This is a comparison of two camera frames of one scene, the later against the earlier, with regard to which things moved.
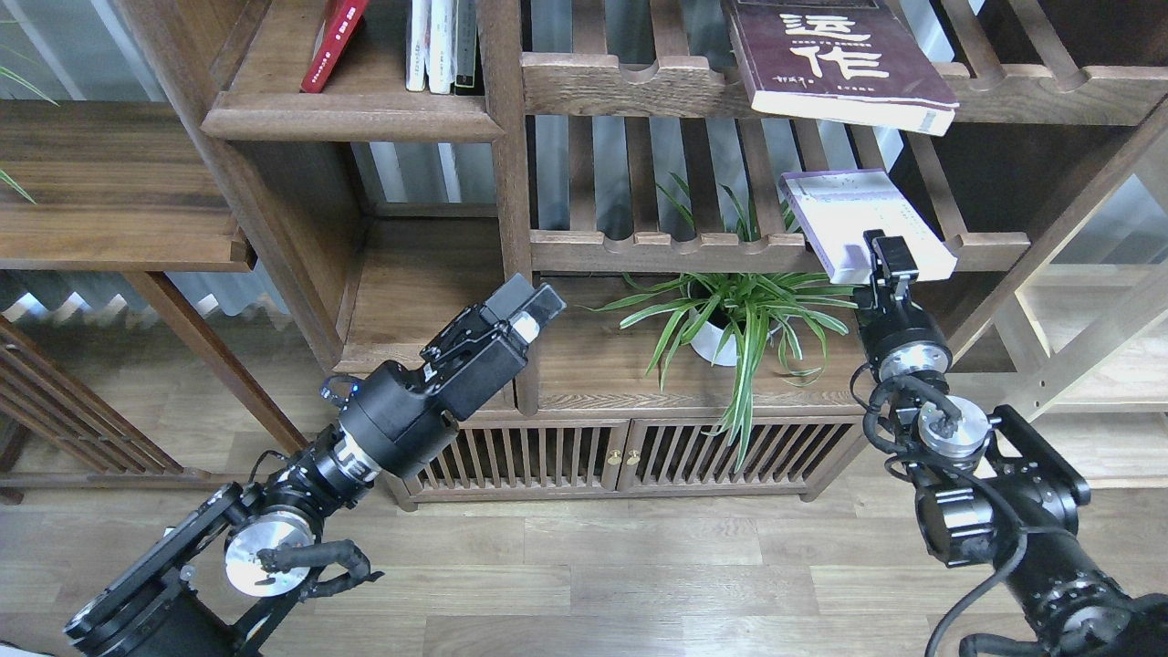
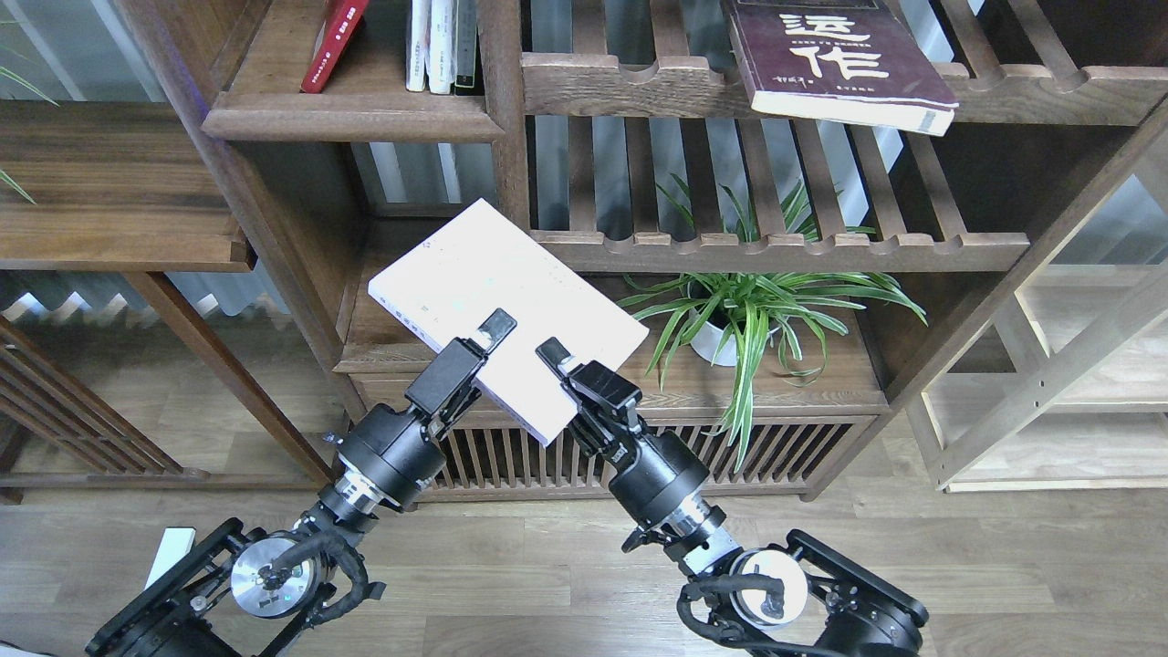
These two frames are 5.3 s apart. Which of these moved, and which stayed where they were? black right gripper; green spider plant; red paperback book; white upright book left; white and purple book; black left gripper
Moved: black right gripper; white and purple book
Stayed: red paperback book; green spider plant; black left gripper; white upright book left
